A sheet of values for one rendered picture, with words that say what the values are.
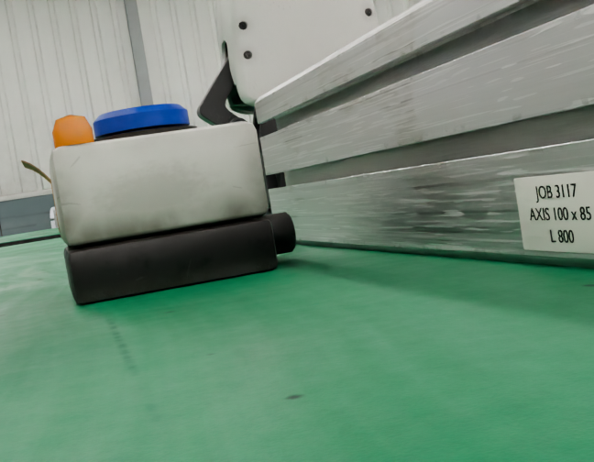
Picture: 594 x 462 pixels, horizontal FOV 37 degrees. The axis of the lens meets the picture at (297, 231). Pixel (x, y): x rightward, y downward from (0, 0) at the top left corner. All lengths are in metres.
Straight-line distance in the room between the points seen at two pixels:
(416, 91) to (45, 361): 0.15
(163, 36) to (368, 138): 11.45
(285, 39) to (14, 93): 11.01
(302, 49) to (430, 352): 0.42
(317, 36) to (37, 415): 0.43
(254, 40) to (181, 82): 11.17
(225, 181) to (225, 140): 0.02
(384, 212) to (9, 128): 11.21
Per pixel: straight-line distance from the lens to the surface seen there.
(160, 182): 0.34
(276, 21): 0.56
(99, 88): 11.58
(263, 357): 0.18
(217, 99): 0.56
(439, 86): 0.29
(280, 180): 0.56
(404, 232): 0.33
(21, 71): 11.62
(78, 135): 0.35
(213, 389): 0.16
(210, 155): 0.35
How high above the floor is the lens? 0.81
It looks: 3 degrees down
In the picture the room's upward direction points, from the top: 9 degrees counter-clockwise
